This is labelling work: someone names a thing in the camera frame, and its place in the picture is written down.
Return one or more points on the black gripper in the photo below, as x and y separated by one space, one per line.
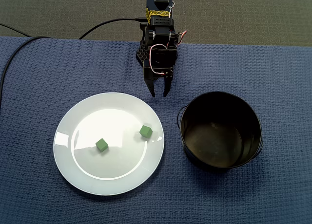
156 76

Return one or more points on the green cube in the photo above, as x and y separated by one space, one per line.
102 145
146 131

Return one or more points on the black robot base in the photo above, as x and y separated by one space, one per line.
141 54

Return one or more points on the white round plate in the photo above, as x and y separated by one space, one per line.
109 170

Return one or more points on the black metal bucket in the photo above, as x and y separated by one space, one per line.
219 141

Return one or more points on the blue woven cloth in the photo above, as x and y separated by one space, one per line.
36 136

